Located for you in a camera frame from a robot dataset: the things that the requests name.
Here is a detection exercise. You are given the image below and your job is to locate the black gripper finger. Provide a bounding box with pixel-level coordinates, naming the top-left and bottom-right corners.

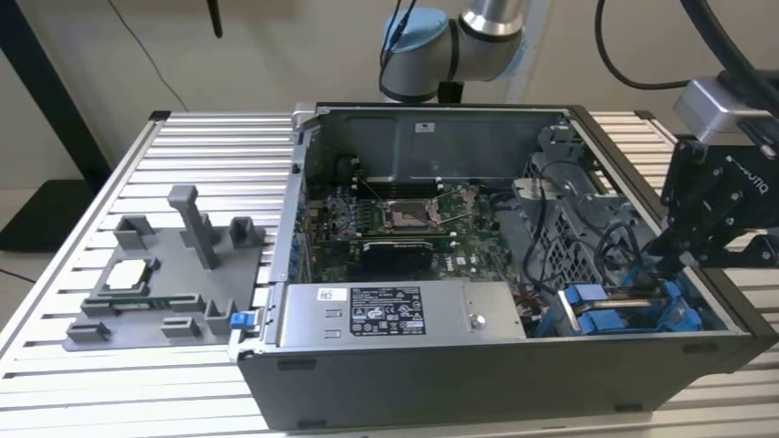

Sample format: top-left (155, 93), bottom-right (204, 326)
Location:
top-left (662, 214), bottom-right (751, 285)
top-left (645, 141), bottom-right (723, 280)

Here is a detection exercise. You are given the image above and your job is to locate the blue disk wire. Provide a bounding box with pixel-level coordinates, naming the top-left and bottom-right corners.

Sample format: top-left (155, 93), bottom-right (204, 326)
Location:
top-left (619, 226), bottom-right (666, 296)

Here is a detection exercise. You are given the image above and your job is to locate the black disk power wire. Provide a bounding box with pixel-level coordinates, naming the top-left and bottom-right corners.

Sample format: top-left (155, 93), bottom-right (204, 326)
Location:
top-left (591, 222), bottom-right (642, 293)

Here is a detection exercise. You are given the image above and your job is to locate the hard disk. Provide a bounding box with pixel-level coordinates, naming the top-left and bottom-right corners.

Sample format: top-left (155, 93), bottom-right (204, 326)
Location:
top-left (559, 279), bottom-right (703, 317)

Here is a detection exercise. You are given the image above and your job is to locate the metal disk bay cage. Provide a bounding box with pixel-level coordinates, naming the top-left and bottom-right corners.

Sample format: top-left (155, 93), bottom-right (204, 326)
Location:
top-left (510, 125), bottom-right (703, 339)

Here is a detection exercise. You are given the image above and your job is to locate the blue disk carrier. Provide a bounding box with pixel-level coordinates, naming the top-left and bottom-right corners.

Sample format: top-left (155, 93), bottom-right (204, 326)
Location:
top-left (575, 309), bottom-right (633, 335)

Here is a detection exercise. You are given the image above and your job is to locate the metal socket cover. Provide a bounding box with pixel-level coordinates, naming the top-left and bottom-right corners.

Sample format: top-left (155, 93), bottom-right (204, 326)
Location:
top-left (434, 185), bottom-right (483, 224)

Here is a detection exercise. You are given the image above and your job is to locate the green motherboard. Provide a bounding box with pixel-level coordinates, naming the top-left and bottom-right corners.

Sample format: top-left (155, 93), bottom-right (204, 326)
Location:
top-left (302, 181), bottom-right (526, 284)

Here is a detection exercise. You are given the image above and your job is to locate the CPU socket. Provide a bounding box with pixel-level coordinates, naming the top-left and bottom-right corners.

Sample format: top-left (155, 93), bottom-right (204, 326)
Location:
top-left (379, 198), bottom-right (441, 232)

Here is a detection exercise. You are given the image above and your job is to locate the silver power supply unit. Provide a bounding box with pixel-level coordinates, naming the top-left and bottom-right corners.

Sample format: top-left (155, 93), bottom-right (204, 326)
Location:
top-left (275, 281), bottom-right (529, 347)

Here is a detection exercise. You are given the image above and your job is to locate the black open PC case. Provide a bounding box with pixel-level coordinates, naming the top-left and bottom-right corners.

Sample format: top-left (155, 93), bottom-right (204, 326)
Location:
top-left (228, 101), bottom-right (779, 433)

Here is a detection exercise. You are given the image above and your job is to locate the grey parts rack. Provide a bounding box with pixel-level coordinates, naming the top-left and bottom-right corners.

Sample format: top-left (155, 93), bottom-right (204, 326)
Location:
top-left (63, 184), bottom-right (268, 353)

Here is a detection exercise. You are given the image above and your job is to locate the black antenna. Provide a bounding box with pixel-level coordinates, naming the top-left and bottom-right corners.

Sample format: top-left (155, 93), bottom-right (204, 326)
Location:
top-left (204, 0), bottom-right (226, 40)

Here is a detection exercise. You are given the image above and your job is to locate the silver CPU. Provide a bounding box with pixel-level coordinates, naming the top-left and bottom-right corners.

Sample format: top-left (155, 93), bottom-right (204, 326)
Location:
top-left (104, 261), bottom-right (152, 289)

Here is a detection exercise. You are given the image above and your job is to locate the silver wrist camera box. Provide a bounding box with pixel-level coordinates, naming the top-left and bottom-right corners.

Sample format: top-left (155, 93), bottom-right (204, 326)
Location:
top-left (671, 77), bottom-right (770, 143)

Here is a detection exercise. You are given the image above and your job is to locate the long black wire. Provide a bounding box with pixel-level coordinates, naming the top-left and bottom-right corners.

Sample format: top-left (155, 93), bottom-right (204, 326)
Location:
top-left (523, 161), bottom-right (578, 293)

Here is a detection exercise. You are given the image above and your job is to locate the thick black cable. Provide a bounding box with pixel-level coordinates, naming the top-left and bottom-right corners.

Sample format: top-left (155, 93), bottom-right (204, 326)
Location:
top-left (675, 0), bottom-right (779, 88)
top-left (594, 0), bottom-right (697, 90)

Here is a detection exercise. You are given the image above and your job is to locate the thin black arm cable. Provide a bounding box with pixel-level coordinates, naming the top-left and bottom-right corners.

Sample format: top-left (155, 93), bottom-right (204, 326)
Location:
top-left (381, 0), bottom-right (421, 52)

